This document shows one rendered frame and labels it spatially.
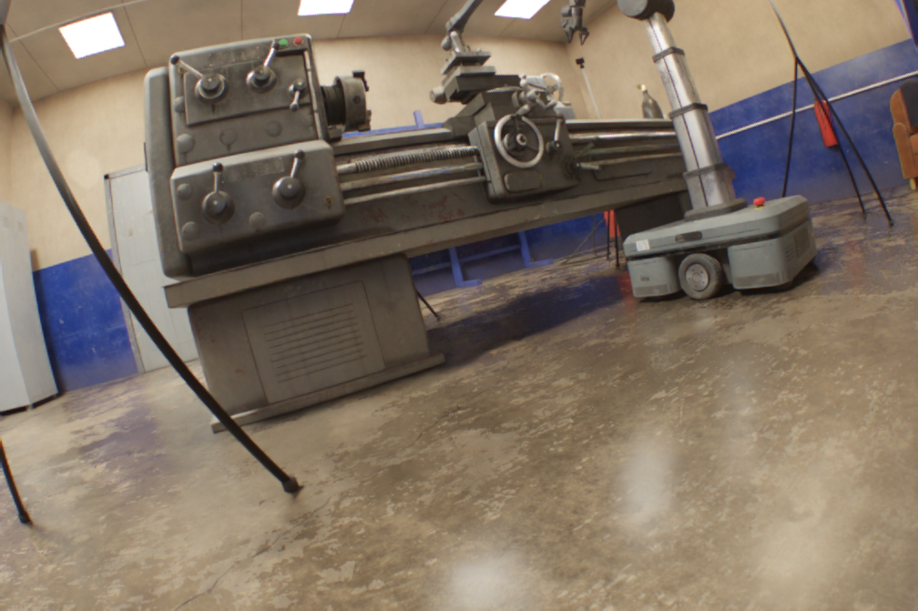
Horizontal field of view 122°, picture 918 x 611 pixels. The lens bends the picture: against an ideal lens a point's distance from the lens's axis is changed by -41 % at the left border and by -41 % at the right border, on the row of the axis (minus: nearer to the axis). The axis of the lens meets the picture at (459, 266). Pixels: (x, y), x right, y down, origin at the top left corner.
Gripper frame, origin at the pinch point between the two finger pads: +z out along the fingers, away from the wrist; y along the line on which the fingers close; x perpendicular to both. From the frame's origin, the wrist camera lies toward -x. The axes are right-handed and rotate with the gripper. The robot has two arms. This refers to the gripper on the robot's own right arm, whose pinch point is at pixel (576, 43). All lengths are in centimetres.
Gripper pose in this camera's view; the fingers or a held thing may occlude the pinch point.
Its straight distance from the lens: 243.6
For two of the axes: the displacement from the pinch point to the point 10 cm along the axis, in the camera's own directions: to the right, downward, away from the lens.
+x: 5.4, 4.0, -7.5
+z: -0.3, 8.9, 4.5
